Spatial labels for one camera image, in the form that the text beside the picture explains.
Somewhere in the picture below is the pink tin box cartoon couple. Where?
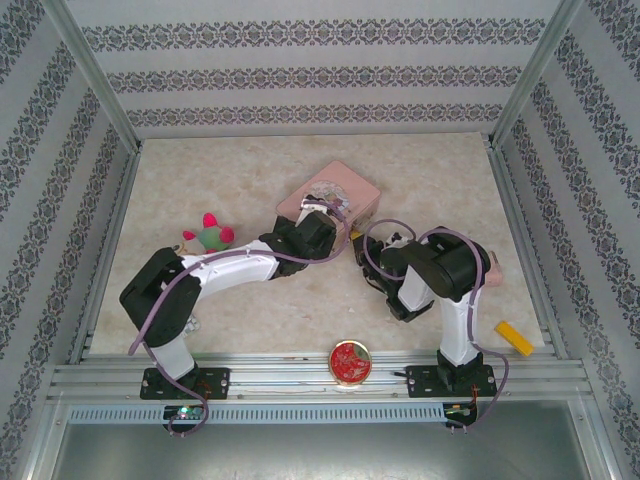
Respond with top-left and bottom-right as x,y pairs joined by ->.
276,160 -> 383,236

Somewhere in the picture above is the round red gold tin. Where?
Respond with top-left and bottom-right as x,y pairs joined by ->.
327,339 -> 372,386

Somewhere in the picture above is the pink green plush toy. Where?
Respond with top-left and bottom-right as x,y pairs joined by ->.
174,212 -> 237,255

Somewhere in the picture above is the small pink plastic toy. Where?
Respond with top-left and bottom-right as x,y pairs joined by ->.
479,251 -> 505,290

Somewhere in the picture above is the yellow rectangular block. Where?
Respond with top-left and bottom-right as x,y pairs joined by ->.
493,321 -> 535,357

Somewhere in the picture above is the right controller board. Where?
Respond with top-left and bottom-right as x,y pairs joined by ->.
444,403 -> 479,426

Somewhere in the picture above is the controller board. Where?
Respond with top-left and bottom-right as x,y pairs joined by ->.
444,403 -> 479,426
163,404 -> 207,422

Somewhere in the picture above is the left controller board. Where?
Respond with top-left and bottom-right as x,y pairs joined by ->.
163,404 -> 207,422

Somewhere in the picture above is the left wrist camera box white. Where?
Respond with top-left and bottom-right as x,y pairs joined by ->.
298,196 -> 331,221

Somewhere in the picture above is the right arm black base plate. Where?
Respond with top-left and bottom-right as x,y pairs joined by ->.
405,364 -> 499,400

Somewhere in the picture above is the aluminium mounting rail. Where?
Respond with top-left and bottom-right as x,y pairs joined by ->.
47,349 -> 594,402

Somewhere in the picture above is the slotted grey cable duct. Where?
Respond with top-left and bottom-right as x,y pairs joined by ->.
67,405 -> 447,425

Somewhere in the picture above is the aluminium side rail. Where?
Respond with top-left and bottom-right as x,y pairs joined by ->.
67,149 -> 144,364
487,142 -> 571,360

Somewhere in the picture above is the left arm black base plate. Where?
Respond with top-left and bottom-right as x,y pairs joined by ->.
139,367 -> 232,401

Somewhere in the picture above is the aluminium frame post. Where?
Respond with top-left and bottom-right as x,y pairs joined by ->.
488,0 -> 586,146
42,0 -> 144,151

